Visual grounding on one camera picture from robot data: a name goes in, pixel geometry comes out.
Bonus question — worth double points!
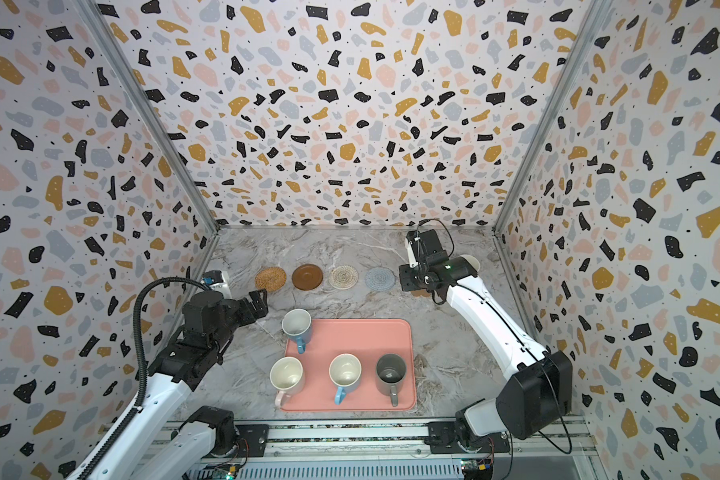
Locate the blue grey woven coaster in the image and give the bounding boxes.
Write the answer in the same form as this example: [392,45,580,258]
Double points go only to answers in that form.
[364,267,396,292]

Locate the woven rattan coaster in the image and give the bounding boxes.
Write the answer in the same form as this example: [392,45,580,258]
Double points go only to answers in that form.
[255,267,287,293]

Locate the grey mug blue handle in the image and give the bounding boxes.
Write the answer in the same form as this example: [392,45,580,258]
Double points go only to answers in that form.
[281,309,312,354]

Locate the beige braided round coaster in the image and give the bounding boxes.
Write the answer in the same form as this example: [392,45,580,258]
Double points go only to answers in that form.
[329,265,359,290]

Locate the dark brown wooden coaster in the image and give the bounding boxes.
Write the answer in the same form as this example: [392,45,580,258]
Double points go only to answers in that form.
[291,264,324,291]

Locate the dark grey mug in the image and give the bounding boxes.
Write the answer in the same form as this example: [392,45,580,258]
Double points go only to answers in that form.
[375,353,407,407]

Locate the light green mug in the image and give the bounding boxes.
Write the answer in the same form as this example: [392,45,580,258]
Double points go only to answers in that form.
[461,254,481,272]

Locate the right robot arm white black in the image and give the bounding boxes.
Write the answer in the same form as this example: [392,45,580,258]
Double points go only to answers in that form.
[399,247,573,451]

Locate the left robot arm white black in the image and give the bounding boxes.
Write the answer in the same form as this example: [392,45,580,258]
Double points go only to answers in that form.
[69,289,268,479]

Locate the pink rectangular tray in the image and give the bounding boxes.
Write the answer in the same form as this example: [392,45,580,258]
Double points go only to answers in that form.
[279,319,417,413]

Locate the left circuit board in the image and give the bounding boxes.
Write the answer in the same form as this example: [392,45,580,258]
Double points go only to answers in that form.
[208,463,244,480]

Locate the circuit board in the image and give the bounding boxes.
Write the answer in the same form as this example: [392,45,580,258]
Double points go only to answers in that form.
[461,459,494,480]
[208,463,244,480]

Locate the right circuit board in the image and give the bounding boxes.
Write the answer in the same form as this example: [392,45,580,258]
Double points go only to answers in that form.
[461,459,494,480]

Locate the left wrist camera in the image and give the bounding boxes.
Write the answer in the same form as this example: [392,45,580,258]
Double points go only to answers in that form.
[201,270,232,299]

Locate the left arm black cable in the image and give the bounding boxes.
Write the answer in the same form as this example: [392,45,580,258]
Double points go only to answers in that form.
[74,277,211,480]

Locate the cream mug pink handle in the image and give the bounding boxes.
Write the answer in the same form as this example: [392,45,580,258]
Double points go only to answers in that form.
[269,356,305,409]

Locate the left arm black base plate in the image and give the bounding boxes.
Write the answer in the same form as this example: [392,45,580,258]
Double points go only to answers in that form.
[179,423,270,460]

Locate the cream mug blue handle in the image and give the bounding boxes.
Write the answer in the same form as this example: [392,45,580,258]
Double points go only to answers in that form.
[329,353,362,405]

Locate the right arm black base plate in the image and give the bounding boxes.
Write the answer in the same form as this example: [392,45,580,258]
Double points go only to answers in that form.
[424,419,510,455]

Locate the aluminium mounting rail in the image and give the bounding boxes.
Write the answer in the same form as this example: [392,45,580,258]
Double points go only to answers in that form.
[140,417,607,479]

